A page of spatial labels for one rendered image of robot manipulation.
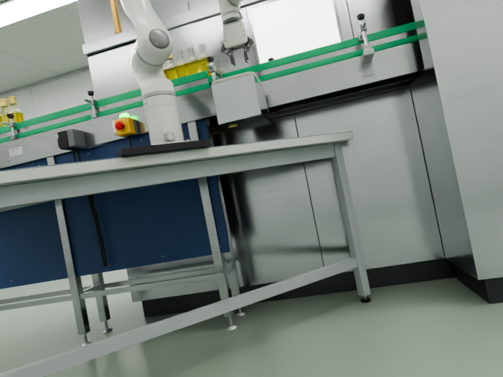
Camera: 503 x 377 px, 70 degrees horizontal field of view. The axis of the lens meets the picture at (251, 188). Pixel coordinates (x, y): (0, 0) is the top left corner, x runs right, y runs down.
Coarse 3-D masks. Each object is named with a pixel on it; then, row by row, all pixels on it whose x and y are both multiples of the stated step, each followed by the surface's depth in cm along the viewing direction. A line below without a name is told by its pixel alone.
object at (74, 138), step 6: (60, 132) 164; (66, 132) 163; (72, 132) 162; (78, 132) 166; (60, 138) 164; (66, 138) 163; (72, 138) 162; (78, 138) 165; (84, 138) 169; (60, 144) 164; (66, 144) 163; (72, 144) 162; (78, 144) 164; (84, 144) 168
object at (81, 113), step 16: (176, 80) 162; (192, 80) 160; (112, 96) 169; (128, 96) 167; (176, 96) 162; (64, 112) 174; (80, 112) 173; (112, 112) 169; (0, 128) 182; (16, 128) 180; (32, 128) 178; (48, 128) 176
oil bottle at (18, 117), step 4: (8, 96) 195; (12, 96) 195; (12, 100) 195; (12, 104) 195; (16, 104) 197; (12, 108) 194; (16, 108) 196; (8, 112) 194; (12, 112) 193; (16, 112) 194; (20, 112) 197; (16, 116) 194; (20, 116) 196; (8, 120) 194; (16, 120) 193; (20, 120) 196
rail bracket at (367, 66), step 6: (360, 18) 143; (360, 24) 143; (360, 30) 143; (366, 30) 143; (360, 36) 151; (366, 36) 143; (366, 42) 143; (366, 48) 142; (366, 54) 142; (372, 54) 142; (366, 60) 148; (366, 66) 152; (372, 66) 151; (366, 72) 152; (372, 72) 151
